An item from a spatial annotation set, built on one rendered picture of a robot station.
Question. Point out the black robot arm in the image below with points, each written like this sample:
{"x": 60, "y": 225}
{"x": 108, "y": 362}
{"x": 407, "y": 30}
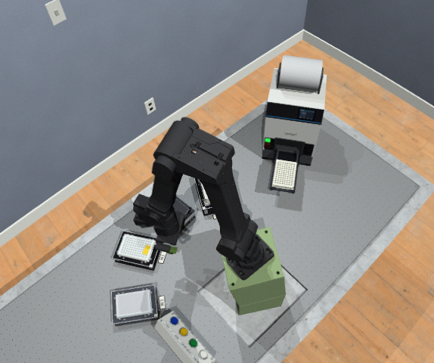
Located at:
{"x": 212, "y": 165}

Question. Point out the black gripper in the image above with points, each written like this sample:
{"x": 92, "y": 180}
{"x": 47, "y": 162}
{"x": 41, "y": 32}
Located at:
{"x": 172, "y": 235}

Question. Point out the white horizontal cylinder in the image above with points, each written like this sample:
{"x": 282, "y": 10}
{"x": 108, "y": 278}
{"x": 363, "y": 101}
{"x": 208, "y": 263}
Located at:
{"x": 300, "y": 72}

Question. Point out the white control panel with buttons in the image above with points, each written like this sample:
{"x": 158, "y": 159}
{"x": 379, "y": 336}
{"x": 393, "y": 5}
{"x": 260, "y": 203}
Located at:
{"x": 182, "y": 341}

